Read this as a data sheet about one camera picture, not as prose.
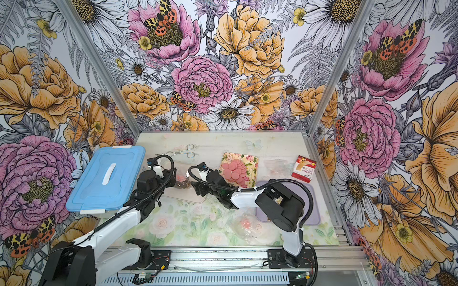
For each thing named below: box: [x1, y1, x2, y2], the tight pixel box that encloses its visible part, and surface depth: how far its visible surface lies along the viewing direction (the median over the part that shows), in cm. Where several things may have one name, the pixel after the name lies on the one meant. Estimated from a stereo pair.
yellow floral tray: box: [218, 152, 259, 189], surface depth 105 cm
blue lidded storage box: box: [66, 145, 147, 214], surface depth 81 cm
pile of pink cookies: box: [221, 159, 247, 185], surface depth 104 cm
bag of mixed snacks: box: [230, 210, 281, 245], surface depth 83 cm
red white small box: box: [291, 154, 317, 184], surface depth 101 cm
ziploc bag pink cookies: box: [262, 158, 294, 179], surface depth 107 cm
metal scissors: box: [162, 143, 196, 159], surface depth 114 cm
